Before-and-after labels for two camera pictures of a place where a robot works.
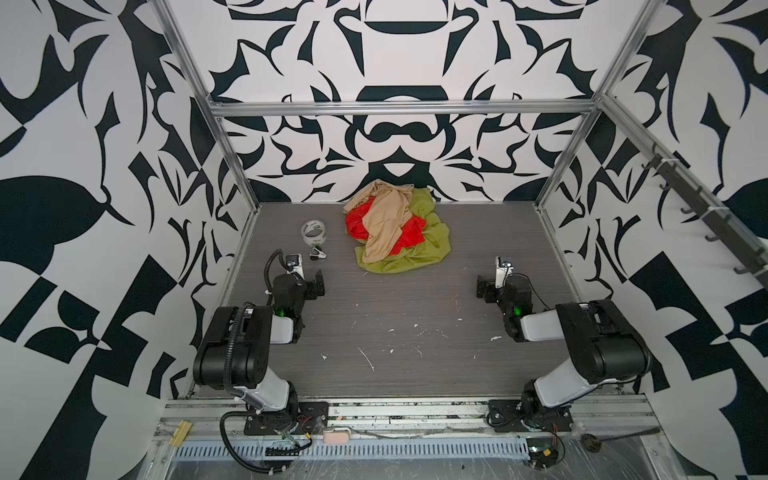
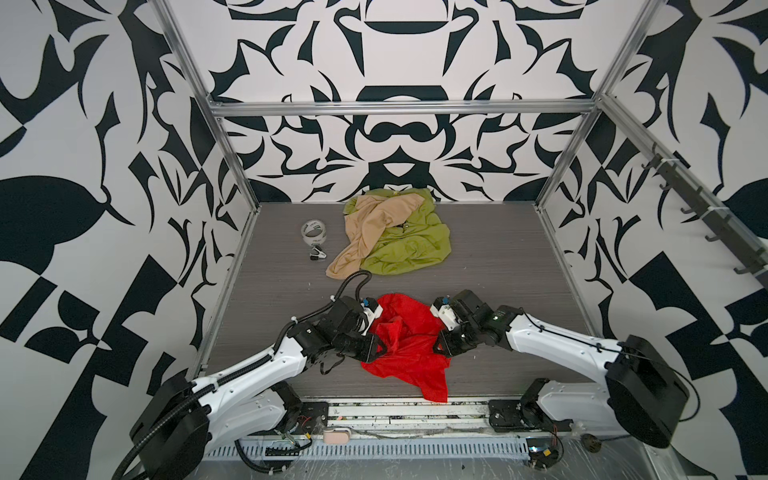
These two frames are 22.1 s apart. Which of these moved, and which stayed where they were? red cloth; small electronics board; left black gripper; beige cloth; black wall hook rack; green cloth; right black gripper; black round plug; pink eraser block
Moved: right black gripper; red cloth; beige cloth; left black gripper
Stayed: green cloth; pink eraser block; black wall hook rack; black round plug; small electronics board
